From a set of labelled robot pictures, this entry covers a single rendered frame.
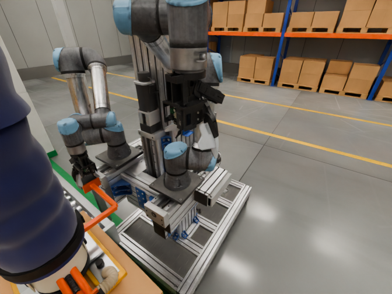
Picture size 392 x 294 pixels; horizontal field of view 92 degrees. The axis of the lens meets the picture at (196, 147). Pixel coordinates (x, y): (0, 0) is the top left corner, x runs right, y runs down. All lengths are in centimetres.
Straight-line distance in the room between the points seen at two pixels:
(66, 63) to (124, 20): 77
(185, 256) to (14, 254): 126
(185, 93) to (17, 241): 53
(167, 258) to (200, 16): 164
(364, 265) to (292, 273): 66
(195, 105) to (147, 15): 22
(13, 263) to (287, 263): 188
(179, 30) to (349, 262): 229
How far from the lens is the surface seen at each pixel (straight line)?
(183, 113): 40
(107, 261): 96
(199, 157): 89
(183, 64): 39
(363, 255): 252
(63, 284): 84
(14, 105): 55
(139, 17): 52
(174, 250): 179
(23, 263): 73
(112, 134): 125
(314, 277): 215
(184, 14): 39
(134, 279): 92
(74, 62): 126
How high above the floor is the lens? 176
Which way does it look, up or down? 32 degrees down
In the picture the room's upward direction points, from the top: straight up
